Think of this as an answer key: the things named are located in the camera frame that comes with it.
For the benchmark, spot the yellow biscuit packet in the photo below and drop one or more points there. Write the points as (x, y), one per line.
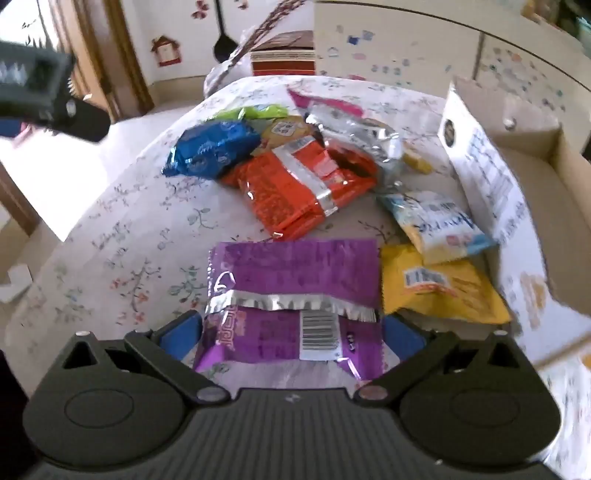
(286, 131)

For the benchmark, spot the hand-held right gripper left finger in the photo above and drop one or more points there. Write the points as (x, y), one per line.
(178, 334)

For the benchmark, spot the white cabinet with stickers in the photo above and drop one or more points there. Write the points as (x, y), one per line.
(392, 41)

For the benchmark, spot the white and blue snack packet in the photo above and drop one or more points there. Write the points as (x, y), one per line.
(438, 226)

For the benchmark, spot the black hanging utensil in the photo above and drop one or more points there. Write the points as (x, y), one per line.
(225, 44)

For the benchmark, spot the green snack packet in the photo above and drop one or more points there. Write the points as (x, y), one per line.
(263, 111)

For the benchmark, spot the cardboard box with white flap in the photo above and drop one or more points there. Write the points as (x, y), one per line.
(489, 175)

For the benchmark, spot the wooden door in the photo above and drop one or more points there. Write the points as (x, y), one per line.
(115, 55)

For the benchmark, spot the large yellow snack packet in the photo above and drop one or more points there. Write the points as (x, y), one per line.
(452, 295)

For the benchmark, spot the orange snack packet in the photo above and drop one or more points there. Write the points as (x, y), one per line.
(277, 194)

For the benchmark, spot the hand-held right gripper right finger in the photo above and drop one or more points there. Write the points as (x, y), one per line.
(402, 338)

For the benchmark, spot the pink and white snack packet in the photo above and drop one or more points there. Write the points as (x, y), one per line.
(328, 104)

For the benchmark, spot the silver foil snack packet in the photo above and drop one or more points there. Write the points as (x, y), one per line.
(364, 138)

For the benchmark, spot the red and brown box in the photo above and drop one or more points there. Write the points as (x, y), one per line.
(282, 53)

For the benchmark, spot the small yellow snack packet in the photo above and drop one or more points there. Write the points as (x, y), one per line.
(418, 161)

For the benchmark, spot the house-shaped wall socket sticker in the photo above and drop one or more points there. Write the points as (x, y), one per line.
(165, 51)

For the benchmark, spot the purple snack packet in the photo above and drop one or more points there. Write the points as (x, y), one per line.
(300, 272)

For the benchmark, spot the floral tablecloth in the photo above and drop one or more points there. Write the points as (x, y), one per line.
(138, 230)

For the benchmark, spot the clear plastic bag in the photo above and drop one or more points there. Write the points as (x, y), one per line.
(221, 76)

